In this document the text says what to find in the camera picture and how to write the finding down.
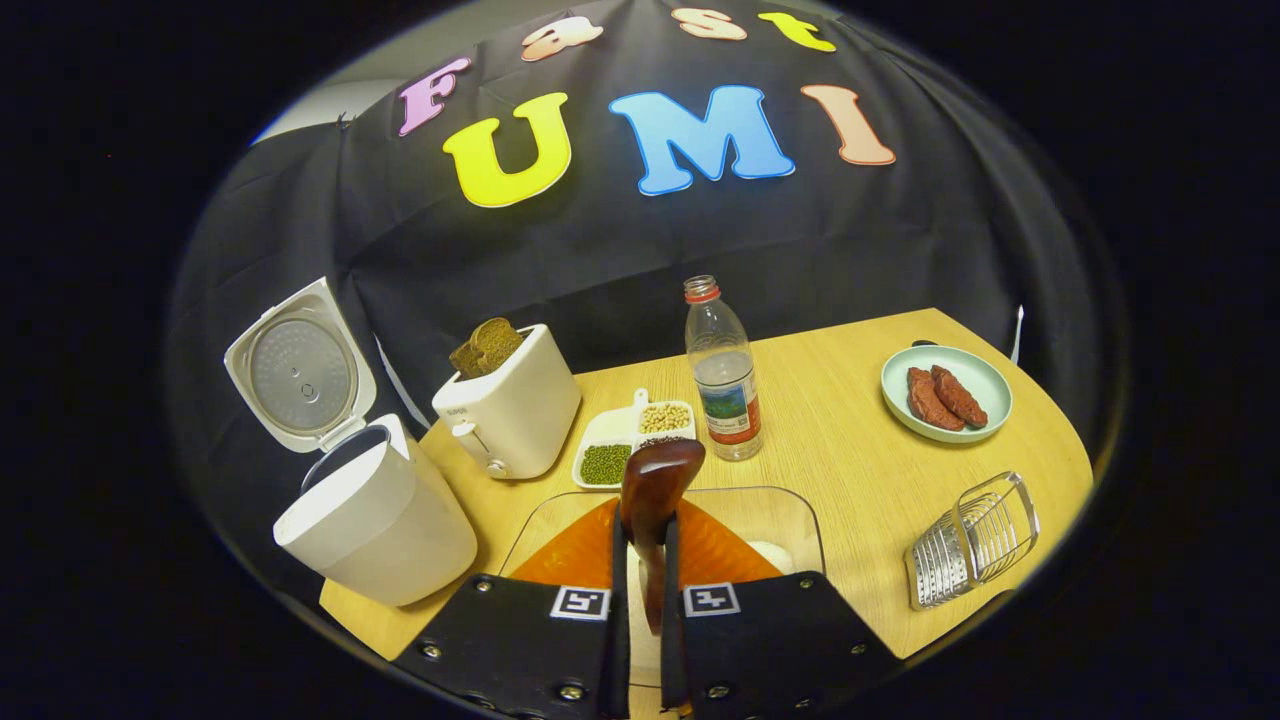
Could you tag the white toaster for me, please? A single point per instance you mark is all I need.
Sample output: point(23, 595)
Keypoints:
point(520, 410)

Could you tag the white rice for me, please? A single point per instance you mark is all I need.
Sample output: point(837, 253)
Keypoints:
point(772, 555)

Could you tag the brown wooden spoon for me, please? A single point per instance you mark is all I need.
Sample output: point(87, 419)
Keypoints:
point(655, 480)

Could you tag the white divided bean dish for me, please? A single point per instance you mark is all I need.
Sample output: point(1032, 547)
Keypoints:
point(610, 430)

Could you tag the brown bread slice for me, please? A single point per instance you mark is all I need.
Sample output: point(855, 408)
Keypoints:
point(490, 345)

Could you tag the clear glass container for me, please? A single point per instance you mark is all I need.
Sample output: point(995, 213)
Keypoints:
point(560, 515)

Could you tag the white rice cooker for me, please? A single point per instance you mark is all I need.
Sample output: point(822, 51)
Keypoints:
point(380, 530)

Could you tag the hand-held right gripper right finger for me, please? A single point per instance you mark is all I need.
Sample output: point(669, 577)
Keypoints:
point(780, 650)

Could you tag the pale green plate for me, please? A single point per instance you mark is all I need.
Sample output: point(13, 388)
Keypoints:
point(985, 385)

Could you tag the clear plastic water bottle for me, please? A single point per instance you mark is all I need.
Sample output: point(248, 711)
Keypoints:
point(725, 400)

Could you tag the red-brown meat piece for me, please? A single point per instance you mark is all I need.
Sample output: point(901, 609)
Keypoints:
point(928, 400)
point(962, 398)

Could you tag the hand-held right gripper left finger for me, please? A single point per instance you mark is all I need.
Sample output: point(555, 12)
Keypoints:
point(520, 650)

